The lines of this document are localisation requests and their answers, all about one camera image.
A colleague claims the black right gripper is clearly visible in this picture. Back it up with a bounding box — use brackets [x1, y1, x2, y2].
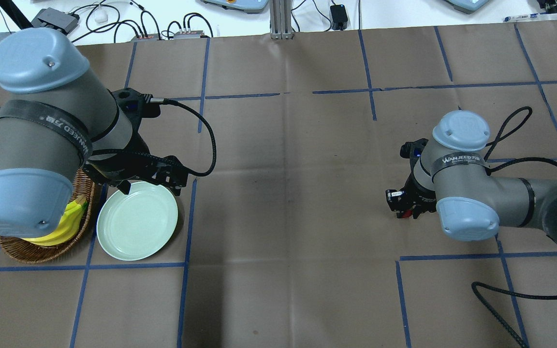
[385, 139, 436, 219]

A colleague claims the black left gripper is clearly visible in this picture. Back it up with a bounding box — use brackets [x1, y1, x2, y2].
[82, 88, 189, 197]

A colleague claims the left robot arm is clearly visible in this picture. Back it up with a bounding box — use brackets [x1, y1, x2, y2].
[0, 27, 191, 238]

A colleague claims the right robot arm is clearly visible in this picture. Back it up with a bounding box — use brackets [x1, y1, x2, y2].
[385, 110, 557, 244]

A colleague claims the light green plate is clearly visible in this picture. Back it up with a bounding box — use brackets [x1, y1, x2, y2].
[97, 181, 179, 261]

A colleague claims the yellow banana bunch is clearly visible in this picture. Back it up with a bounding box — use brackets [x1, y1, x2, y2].
[22, 194, 87, 247]

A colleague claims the brown wicker basket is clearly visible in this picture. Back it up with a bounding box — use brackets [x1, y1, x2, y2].
[0, 169, 101, 264]

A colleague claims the black power adapter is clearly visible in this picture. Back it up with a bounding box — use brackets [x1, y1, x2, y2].
[330, 4, 349, 30]

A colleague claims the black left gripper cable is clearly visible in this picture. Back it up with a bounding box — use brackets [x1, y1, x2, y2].
[90, 97, 218, 177]

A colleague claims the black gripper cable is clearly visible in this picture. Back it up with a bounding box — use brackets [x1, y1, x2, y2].
[471, 106, 557, 348]
[90, 97, 218, 177]

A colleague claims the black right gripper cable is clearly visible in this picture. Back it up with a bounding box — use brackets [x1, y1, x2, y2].
[471, 106, 557, 348]

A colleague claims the aluminium frame post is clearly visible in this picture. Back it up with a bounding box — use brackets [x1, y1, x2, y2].
[269, 0, 294, 40]

